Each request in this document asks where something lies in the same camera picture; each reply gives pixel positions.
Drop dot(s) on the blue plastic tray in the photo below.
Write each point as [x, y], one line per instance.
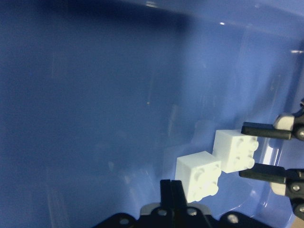
[98, 98]

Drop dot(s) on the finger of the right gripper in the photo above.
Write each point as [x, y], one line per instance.
[288, 183]
[285, 127]

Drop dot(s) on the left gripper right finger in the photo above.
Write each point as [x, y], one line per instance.
[179, 208]

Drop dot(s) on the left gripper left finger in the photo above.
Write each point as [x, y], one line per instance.
[166, 205]

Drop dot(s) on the white block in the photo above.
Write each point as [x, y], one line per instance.
[234, 150]
[199, 173]

